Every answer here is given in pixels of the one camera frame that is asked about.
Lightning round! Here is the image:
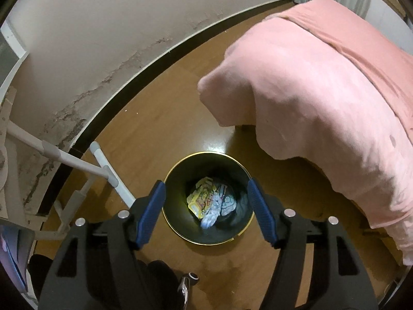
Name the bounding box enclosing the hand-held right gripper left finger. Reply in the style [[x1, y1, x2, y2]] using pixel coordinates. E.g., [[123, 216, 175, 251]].
[[38, 180, 166, 310]]

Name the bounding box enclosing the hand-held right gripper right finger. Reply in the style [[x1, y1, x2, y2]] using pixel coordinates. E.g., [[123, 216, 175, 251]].
[[247, 178, 379, 310]]

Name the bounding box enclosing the black gold-rimmed waste bin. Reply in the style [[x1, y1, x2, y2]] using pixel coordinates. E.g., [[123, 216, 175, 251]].
[[162, 152, 255, 246]]

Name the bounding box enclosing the blue white crumpled wrapper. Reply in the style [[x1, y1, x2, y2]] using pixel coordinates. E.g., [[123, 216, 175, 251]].
[[201, 184, 239, 230]]

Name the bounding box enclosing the yellow snack wrapper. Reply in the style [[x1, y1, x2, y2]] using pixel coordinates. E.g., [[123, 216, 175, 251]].
[[187, 177, 226, 218]]

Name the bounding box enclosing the chrome chair caster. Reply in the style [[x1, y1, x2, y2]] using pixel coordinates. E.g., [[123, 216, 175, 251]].
[[177, 272, 199, 310]]

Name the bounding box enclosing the white metal drying rack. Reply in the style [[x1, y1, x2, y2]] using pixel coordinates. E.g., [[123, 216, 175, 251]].
[[0, 86, 137, 241]]

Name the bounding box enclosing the pink blanket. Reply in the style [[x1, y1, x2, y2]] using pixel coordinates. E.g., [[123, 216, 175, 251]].
[[197, 0, 413, 265]]

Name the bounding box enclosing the light purple plastic object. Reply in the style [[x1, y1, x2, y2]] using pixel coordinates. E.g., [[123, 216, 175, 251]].
[[0, 224, 34, 293]]

